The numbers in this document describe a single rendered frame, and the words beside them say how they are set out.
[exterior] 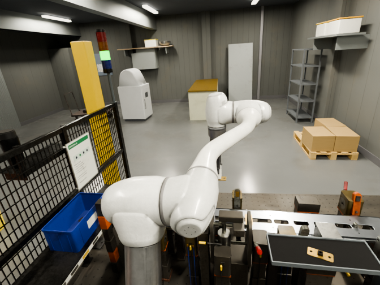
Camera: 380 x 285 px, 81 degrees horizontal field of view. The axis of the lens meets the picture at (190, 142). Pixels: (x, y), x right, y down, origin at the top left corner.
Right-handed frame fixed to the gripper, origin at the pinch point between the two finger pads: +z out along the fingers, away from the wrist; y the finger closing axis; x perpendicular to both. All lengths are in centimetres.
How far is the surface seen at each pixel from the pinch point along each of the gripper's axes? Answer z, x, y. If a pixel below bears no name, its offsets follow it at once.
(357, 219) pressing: 30, -73, 8
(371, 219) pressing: 30, -80, 8
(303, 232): 21.7, -40.2, -15.0
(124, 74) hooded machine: -14, 319, 514
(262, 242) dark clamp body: 21.3, -21.2, -23.8
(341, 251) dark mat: 13, -48, -32
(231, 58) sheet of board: -26, 24, 777
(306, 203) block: 27, -49, 14
